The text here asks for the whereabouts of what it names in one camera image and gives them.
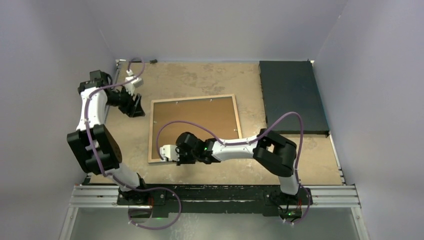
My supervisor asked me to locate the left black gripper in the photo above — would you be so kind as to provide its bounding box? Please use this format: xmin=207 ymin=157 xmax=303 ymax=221
xmin=105 ymin=84 xmax=145 ymax=117

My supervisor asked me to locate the blue wooden picture frame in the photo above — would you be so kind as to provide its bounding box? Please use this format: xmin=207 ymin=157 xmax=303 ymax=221
xmin=147 ymin=94 xmax=243 ymax=164

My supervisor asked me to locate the brown cardboard backing board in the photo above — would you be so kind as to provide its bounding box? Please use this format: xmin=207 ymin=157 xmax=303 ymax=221
xmin=151 ymin=97 xmax=240 ymax=160

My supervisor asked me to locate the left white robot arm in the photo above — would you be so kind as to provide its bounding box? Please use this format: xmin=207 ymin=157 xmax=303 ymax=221
xmin=66 ymin=70 xmax=149 ymax=205

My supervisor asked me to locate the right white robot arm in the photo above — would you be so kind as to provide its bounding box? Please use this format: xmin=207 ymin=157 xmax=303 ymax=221
xmin=168 ymin=128 xmax=302 ymax=204

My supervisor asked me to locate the dark blue foam pad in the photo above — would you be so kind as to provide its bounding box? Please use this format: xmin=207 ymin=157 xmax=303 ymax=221
xmin=258 ymin=60 xmax=330 ymax=135

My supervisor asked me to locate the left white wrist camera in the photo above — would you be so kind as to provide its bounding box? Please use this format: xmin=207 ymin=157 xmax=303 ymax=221
xmin=123 ymin=70 xmax=144 ymax=96

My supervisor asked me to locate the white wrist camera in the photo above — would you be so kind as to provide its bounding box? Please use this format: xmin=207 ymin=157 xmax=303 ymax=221
xmin=159 ymin=144 xmax=180 ymax=162
xmin=123 ymin=70 xmax=144 ymax=96

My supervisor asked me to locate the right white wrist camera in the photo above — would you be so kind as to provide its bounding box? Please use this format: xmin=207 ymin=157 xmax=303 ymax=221
xmin=159 ymin=144 xmax=180 ymax=162

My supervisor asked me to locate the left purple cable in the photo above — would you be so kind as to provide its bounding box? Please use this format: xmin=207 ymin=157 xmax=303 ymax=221
xmin=83 ymin=57 xmax=183 ymax=232

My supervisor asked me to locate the purple cable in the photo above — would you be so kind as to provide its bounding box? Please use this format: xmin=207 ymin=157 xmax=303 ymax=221
xmin=155 ymin=111 xmax=312 ymax=226
xmin=83 ymin=57 xmax=183 ymax=232

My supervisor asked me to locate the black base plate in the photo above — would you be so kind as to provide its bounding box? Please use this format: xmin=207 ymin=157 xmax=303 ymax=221
xmin=117 ymin=184 xmax=313 ymax=219

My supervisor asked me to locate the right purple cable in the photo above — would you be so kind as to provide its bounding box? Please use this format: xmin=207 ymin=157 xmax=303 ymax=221
xmin=155 ymin=111 xmax=312 ymax=226

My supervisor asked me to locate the aluminium rail frame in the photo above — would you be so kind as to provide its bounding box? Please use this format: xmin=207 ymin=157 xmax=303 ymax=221
xmin=57 ymin=59 xmax=370 ymax=240

